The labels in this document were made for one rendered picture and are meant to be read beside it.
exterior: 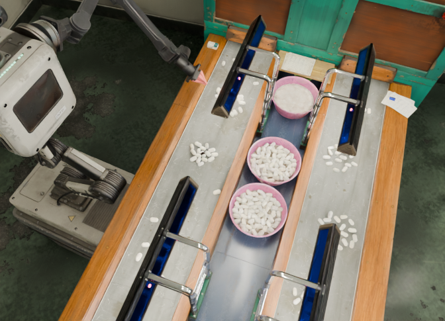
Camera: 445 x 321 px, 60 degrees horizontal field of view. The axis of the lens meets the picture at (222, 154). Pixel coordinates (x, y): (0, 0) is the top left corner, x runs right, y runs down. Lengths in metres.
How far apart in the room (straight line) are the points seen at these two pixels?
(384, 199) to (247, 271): 0.73
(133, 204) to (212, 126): 0.58
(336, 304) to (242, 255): 0.45
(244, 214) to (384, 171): 0.73
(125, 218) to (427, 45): 1.72
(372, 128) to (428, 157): 1.08
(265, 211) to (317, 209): 0.25
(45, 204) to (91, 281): 0.68
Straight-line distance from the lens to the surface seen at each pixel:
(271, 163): 1.95
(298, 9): 2.21
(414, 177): 3.09
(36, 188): 2.36
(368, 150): 2.13
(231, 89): 1.74
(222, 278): 1.79
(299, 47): 2.37
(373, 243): 1.88
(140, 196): 1.85
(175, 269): 1.74
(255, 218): 1.81
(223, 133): 2.03
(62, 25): 1.68
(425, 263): 2.85
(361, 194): 1.99
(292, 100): 2.21
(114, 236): 1.80
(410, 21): 2.21
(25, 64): 1.47
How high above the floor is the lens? 2.42
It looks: 59 degrees down
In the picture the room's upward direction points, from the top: 3 degrees clockwise
